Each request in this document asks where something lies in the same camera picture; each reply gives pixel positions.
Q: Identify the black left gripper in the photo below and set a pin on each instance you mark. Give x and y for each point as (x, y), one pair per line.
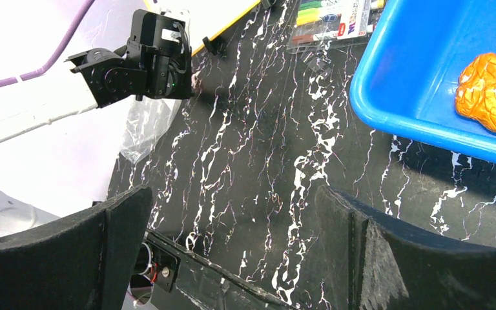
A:
(155, 63)

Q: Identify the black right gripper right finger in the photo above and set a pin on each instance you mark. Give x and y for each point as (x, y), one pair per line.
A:
(376, 261)

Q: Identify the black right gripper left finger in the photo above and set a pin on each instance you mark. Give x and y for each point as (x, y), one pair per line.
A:
(81, 261)

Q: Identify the clear zip top bag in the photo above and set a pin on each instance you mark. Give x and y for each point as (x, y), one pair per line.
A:
(147, 121)

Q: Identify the orange crinkled food toy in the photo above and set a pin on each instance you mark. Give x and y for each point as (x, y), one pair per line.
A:
(475, 96)

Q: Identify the yellow framed whiteboard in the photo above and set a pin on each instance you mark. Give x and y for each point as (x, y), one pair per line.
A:
(205, 18)

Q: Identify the marker pen pack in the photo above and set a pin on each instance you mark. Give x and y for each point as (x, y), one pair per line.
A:
(323, 25)

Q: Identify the blue plastic bin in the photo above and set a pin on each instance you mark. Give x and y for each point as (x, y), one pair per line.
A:
(406, 80)

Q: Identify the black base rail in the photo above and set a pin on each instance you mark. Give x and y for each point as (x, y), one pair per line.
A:
(168, 276)

